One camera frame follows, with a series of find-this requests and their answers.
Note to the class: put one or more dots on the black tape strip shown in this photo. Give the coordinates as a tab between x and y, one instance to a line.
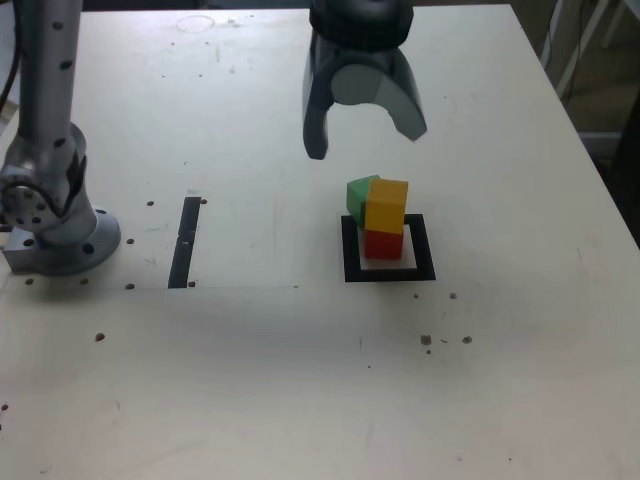
184	240

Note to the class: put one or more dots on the white metal frame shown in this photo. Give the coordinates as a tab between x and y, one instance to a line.
611	25

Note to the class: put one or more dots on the yellow cube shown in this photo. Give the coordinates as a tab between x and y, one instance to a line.
387	210

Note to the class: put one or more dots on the green cube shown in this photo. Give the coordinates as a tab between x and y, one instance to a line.
357	197

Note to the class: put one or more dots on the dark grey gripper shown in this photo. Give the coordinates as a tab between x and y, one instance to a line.
370	57

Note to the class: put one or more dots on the black tape square outline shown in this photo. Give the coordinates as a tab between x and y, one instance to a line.
425	250

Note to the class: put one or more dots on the red cube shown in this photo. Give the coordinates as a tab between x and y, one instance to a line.
382	245

